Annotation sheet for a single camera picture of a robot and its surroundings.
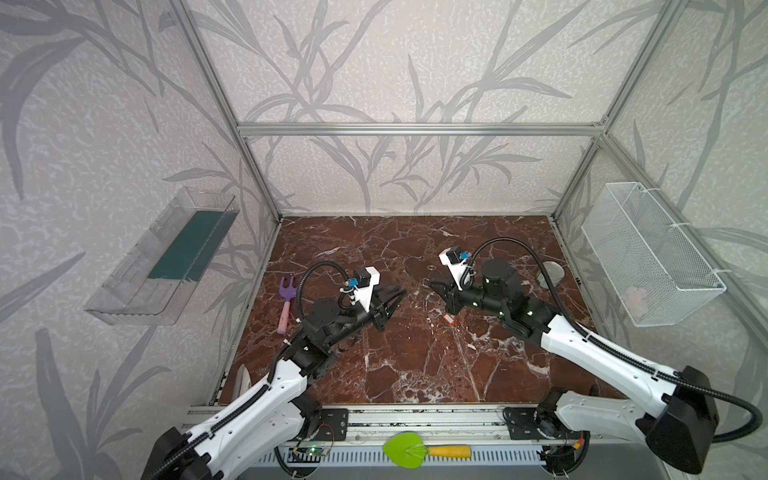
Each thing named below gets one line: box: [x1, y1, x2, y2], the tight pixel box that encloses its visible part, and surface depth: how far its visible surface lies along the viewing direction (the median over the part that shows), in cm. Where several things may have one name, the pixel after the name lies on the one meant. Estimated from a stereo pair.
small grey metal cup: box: [536, 261, 565, 289], surface depth 99 cm
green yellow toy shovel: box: [382, 432, 472, 469], surface depth 71 cm
